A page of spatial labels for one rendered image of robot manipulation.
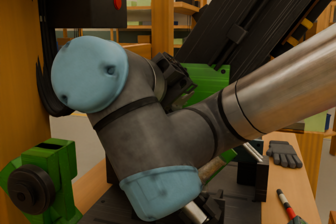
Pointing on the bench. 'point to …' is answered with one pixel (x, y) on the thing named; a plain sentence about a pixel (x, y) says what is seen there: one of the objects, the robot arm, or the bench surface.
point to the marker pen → (286, 204)
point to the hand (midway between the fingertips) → (170, 99)
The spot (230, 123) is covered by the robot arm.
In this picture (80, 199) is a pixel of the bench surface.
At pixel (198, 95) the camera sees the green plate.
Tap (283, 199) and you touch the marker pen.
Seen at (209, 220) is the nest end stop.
